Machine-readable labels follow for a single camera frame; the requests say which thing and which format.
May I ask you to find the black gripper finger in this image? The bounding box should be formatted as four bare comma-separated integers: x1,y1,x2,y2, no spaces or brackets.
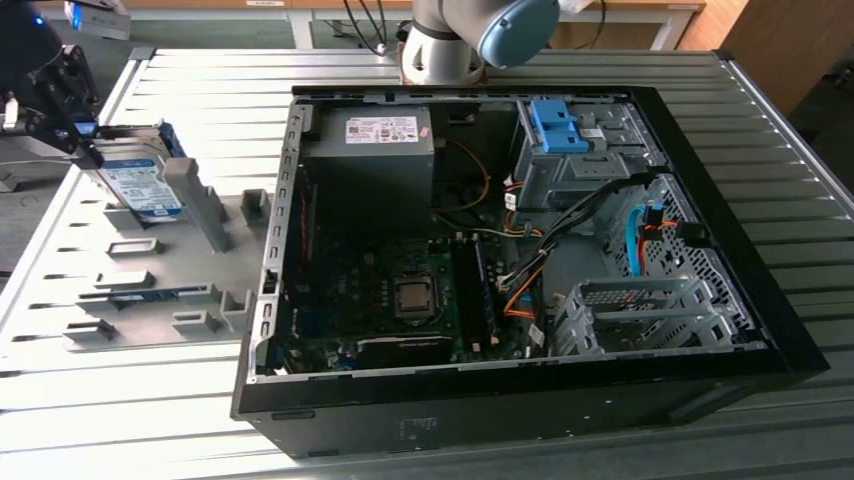
58,43,106,171
0,97,85,169

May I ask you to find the hard disk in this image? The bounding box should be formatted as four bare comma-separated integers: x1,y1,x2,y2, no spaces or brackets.
70,118,192,225

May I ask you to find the metal disk bay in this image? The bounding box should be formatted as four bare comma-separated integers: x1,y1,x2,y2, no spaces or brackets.
549,273,743,357

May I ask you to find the grey parts rack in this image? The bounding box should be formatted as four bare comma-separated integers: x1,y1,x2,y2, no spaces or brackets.
57,157,276,355

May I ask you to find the loose RAM stick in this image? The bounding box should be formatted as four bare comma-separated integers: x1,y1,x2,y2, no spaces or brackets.
73,285,209,305

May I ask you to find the grey power supply unit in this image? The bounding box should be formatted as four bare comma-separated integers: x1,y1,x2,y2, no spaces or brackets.
304,104,438,241

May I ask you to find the green motherboard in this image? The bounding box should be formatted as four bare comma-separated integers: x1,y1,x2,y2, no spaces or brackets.
282,233,538,375

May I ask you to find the CPU socket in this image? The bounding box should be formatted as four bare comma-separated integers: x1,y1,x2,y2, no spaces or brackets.
385,268,446,327

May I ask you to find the silver CPU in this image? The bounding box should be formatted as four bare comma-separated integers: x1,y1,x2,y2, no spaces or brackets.
396,280,436,312

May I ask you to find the black graphics card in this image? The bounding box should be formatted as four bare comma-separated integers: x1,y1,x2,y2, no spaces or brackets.
353,332,456,370

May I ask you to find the black RAM slot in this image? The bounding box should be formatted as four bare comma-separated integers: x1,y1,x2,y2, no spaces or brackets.
446,233,482,354

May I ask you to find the installed RAM stick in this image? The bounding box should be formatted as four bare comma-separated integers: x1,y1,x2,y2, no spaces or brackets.
469,233,501,347

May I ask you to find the grey metal drive cage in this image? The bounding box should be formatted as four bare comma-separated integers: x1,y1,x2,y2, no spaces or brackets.
509,98,669,215

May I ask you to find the black PC case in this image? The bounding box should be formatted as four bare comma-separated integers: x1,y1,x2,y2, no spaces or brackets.
229,83,832,459

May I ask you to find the brown wooden cabinet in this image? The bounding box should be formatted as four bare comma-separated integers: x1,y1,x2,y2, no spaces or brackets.
676,0,854,116

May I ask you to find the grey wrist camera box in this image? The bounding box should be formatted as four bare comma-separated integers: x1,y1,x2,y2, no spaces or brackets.
62,0,131,39

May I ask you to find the thin brown wire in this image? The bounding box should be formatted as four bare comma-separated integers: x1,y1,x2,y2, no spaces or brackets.
430,139,493,217

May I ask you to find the white yellow wire bundle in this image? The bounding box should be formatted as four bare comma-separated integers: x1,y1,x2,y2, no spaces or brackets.
433,212,546,241

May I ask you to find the blue plastic drive bracket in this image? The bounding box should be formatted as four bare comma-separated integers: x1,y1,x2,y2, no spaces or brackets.
528,99,596,155

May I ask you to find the orange flat wire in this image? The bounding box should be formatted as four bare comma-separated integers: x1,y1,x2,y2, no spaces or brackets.
501,279,538,319

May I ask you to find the black wire bundle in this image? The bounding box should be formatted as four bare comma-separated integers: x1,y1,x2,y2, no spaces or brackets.
530,172,660,257

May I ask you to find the blue wire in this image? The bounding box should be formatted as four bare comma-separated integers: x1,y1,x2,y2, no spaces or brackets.
623,201,669,277

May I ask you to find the orange red wire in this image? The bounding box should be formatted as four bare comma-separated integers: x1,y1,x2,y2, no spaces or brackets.
635,219,689,275

